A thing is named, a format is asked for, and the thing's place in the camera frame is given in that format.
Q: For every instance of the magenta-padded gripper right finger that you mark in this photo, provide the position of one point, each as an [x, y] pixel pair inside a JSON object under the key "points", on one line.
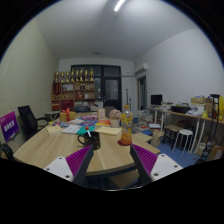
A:
{"points": [[165, 168]]}

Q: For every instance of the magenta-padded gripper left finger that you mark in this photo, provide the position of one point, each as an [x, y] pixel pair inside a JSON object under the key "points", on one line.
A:
{"points": [[60, 168]]}

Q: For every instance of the yellow-labelled drink bottle orange cap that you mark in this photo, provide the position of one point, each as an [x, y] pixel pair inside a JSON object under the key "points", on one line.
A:
{"points": [[126, 128]]}

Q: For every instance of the cream notepad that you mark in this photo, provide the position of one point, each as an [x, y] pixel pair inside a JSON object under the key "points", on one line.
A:
{"points": [[54, 129]]}

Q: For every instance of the white paper booklet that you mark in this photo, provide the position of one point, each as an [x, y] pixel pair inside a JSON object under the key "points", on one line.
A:
{"points": [[70, 129]]}

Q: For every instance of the white round stool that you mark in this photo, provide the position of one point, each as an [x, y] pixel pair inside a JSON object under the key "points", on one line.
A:
{"points": [[184, 132]]}

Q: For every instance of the brown wooden stool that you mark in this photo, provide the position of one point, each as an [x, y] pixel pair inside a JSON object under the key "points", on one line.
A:
{"points": [[172, 128]]}

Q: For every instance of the black mug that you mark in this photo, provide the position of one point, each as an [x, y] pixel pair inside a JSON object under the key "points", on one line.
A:
{"points": [[91, 141]]}

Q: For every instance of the teal book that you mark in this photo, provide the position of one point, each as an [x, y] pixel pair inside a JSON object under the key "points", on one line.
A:
{"points": [[81, 130]]}

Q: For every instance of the red-ball stirrer stick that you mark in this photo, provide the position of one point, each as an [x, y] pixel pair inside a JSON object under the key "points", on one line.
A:
{"points": [[87, 128]]}

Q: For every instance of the flat round red coaster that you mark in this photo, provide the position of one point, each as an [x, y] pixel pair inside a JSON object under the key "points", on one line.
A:
{"points": [[119, 143]]}

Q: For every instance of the yellow gift box red ribbon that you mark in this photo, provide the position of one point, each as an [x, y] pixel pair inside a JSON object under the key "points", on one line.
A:
{"points": [[67, 115]]}

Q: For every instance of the stack of books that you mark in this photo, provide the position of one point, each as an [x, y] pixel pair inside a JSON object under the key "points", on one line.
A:
{"points": [[145, 117]]}

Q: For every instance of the black mesh chair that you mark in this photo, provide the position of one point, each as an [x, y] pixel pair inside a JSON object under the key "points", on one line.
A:
{"points": [[6, 151]]}

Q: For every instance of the black office chair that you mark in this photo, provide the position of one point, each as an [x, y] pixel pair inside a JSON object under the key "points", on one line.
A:
{"points": [[26, 120]]}

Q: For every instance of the wooden side desk white legs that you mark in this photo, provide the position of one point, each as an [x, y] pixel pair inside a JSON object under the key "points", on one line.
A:
{"points": [[196, 117]]}

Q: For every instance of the beige notebook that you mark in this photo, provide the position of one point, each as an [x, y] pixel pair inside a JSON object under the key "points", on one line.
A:
{"points": [[108, 130]]}

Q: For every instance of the black case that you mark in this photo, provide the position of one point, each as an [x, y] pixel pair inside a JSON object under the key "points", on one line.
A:
{"points": [[180, 109]]}

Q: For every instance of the purple sign board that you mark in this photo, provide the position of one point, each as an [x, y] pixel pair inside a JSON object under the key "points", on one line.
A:
{"points": [[9, 126]]}

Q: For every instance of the orange carton box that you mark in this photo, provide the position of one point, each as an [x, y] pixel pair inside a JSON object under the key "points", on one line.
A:
{"points": [[101, 114]]}

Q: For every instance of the computer monitor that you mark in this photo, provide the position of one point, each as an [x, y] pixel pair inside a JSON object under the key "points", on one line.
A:
{"points": [[156, 99]]}

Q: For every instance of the flower bouquet in cup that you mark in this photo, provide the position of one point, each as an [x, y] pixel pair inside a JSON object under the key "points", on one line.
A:
{"points": [[115, 115]]}

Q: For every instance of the wooden shelf unit with trophies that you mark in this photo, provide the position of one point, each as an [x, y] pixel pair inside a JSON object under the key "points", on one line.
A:
{"points": [[73, 95]]}

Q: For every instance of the dark framed glass door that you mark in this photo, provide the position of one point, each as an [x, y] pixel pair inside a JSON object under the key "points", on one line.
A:
{"points": [[111, 88]]}

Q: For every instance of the ceiling light tube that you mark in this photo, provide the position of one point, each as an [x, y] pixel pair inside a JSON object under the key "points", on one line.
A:
{"points": [[119, 5]]}

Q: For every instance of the white wall air conditioner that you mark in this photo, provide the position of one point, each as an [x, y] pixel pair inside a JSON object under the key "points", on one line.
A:
{"points": [[141, 69]]}

